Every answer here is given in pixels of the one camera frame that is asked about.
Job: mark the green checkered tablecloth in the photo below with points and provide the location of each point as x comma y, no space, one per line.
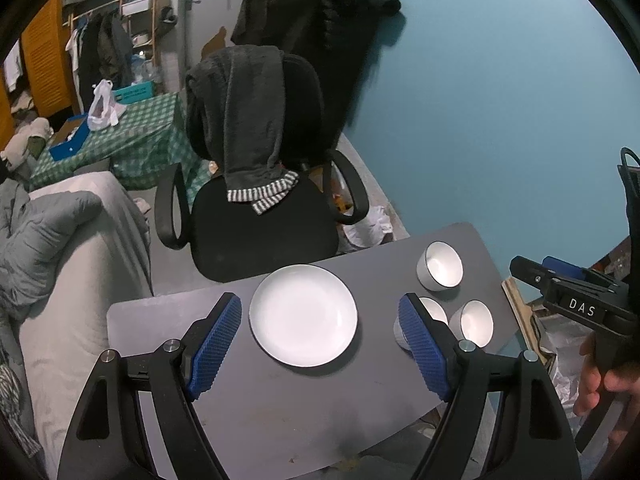
150,136

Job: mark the white plastic bag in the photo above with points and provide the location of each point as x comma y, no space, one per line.
104,111

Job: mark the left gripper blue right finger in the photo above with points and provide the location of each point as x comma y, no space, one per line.
432,345

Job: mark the person's right hand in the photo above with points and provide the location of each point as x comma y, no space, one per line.
593,383

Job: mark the white plate black rim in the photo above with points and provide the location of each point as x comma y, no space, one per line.
303,316

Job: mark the grey rumpled duvet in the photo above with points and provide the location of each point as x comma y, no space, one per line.
68,252

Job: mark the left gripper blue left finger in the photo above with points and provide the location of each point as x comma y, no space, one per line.
207,342

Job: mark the blue box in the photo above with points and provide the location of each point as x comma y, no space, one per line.
69,140

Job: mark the dark grey towel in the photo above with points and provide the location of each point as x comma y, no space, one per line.
235,110

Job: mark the black office chair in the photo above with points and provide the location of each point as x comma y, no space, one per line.
229,241

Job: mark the black jacket hanging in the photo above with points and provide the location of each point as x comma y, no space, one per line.
334,36

